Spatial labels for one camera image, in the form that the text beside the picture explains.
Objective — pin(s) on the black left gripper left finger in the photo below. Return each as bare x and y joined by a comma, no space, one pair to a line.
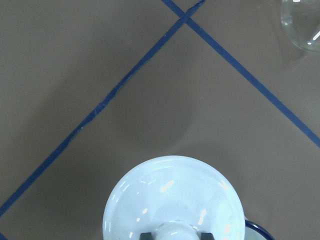
145,236

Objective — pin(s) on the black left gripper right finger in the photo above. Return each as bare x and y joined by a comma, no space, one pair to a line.
206,236

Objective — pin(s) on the clear plastic funnel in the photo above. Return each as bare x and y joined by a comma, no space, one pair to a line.
300,20

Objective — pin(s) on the white enamel cup blue rim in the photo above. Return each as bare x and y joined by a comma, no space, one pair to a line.
254,231

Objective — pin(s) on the blue tape strip diagonal right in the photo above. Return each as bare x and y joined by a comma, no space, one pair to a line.
254,81

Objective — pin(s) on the blue tape strip diagonal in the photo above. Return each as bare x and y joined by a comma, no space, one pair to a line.
254,81
99,107

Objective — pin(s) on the blue tape strip diagonal left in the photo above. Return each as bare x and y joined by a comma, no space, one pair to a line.
99,107

